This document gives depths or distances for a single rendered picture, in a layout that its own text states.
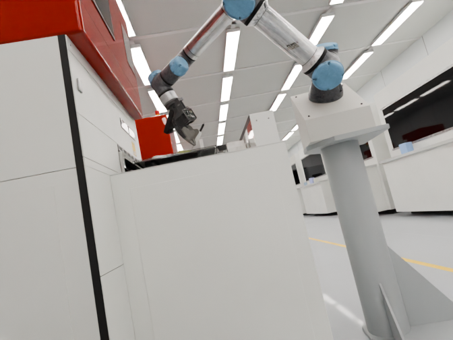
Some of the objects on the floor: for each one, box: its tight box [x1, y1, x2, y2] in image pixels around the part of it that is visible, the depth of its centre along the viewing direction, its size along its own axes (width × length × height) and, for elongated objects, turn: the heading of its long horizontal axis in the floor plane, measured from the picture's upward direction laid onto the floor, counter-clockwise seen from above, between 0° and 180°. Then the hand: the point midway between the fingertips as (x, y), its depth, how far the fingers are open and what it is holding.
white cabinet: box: [110, 142, 334, 340], centre depth 147 cm, size 64×96×82 cm, turn 128°
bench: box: [373, 37, 453, 213], centre depth 401 cm, size 108×180×200 cm, turn 128°
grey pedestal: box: [303, 123, 453, 340], centre depth 127 cm, size 51×44×82 cm
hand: (192, 144), depth 134 cm, fingers closed
